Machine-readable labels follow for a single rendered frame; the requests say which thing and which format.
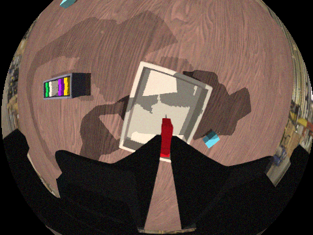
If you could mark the purple fuse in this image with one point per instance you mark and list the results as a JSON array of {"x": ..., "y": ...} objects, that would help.
[{"x": 61, "y": 87}]

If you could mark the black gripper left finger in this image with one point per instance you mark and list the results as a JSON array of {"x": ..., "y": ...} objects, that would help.
[{"x": 130, "y": 179}]

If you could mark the teal block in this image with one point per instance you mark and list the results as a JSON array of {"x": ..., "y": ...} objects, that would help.
[{"x": 67, "y": 3}]

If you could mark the shallow white tray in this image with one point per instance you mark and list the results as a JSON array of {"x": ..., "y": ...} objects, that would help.
[{"x": 157, "y": 91}]

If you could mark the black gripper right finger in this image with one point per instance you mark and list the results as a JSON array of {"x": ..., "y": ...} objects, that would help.
[{"x": 201, "y": 182}]

